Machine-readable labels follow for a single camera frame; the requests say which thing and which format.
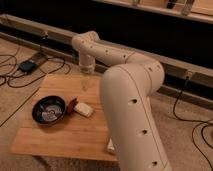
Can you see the translucent tan gripper tip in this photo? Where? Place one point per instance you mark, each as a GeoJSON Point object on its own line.
{"type": "Point", "coordinates": [85, 82]}

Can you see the dark ceramic bowl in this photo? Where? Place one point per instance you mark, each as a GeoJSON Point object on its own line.
{"type": "Point", "coordinates": [49, 110]}

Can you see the small white object under arm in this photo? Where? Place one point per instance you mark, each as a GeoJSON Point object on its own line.
{"type": "Point", "coordinates": [110, 147]}

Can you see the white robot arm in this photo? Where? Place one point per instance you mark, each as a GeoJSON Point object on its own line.
{"type": "Point", "coordinates": [125, 88]}

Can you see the small red-brown object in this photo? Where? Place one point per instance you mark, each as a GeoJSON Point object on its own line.
{"type": "Point", "coordinates": [71, 105]}

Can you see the white rectangular block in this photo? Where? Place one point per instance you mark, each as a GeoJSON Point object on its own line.
{"type": "Point", "coordinates": [83, 109]}

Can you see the bamboo wooden board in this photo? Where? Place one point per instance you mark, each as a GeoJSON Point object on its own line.
{"type": "Point", "coordinates": [74, 136]}

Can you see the dark power adapter box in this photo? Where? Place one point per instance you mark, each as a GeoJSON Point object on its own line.
{"type": "Point", "coordinates": [27, 66]}

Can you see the long wooden baseboard rail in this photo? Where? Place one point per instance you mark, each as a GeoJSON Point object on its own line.
{"type": "Point", "coordinates": [173, 67]}

